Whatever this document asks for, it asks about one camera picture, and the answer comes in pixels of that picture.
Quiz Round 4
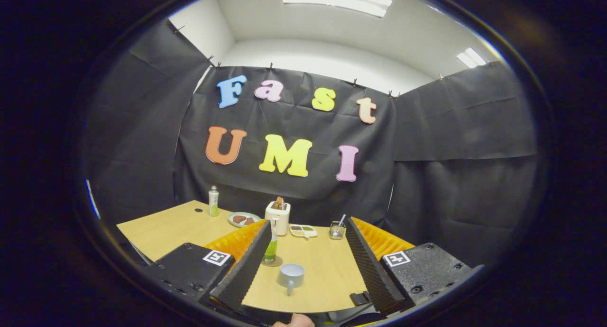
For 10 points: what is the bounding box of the white toaster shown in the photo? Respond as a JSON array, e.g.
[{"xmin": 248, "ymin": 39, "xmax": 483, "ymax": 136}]
[{"xmin": 265, "ymin": 201, "xmax": 291, "ymax": 236}]

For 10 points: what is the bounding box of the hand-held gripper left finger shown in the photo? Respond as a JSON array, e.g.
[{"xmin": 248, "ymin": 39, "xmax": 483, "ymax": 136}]
[{"xmin": 142, "ymin": 218, "xmax": 273, "ymax": 313}]

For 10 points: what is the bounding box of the wooden table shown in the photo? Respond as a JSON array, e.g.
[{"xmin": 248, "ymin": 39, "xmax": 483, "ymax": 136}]
[{"xmin": 117, "ymin": 200, "xmax": 413, "ymax": 314}]

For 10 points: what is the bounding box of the small ceiling light panel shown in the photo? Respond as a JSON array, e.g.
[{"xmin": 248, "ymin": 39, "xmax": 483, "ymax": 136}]
[{"xmin": 456, "ymin": 47, "xmax": 488, "ymax": 69}]

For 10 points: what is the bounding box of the clear green-label juice bottle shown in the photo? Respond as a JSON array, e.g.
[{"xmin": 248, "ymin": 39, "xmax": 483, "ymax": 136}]
[{"xmin": 262, "ymin": 230, "xmax": 278, "ymax": 264}]

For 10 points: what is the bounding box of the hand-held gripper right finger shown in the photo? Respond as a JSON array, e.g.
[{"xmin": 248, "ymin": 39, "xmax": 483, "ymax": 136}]
[{"xmin": 345, "ymin": 217, "xmax": 484, "ymax": 317}]

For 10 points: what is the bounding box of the pale green plate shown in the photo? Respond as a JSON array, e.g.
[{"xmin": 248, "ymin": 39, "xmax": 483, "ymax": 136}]
[{"xmin": 228, "ymin": 212, "xmax": 262, "ymax": 228}]

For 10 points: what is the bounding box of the pale blue cup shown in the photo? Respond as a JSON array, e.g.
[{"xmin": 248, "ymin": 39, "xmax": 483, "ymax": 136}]
[{"xmin": 277, "ymin": 263, "xmax": 306, "ymax": 296}]

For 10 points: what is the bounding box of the white divided snack tray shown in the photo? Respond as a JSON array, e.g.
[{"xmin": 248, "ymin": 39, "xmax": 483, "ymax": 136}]
[{"xmin": 289, "ymin": 224, "xmax": 319, "ymax": 239}]

